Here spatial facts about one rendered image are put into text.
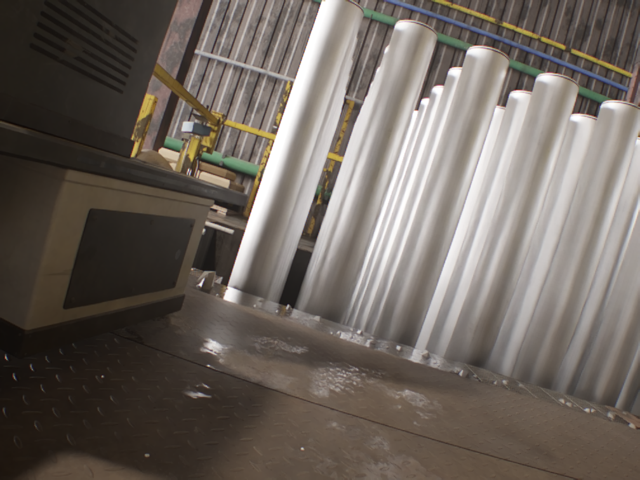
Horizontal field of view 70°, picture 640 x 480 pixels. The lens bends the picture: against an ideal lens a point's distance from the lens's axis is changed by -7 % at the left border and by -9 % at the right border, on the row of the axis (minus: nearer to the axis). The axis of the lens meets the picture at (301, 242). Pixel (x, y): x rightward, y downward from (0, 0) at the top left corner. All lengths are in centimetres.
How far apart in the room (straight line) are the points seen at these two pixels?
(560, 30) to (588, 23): 47
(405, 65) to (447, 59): 556
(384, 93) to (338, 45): 24
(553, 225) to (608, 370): 63
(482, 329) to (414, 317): 26
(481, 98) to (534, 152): 28
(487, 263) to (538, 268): 41
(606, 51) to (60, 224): 813
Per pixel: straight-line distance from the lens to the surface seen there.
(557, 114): 200
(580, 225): 204
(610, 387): 220
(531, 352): 204
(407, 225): 209
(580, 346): 241
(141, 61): 81
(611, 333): 218
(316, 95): 181
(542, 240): 228
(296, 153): 177
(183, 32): 619
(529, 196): 192
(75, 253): 68
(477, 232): 217
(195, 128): 414
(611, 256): 242
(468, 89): 191
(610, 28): 856
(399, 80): 184
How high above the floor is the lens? 33
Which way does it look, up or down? 4 degrees down
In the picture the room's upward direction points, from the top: 18 degrees clockwise
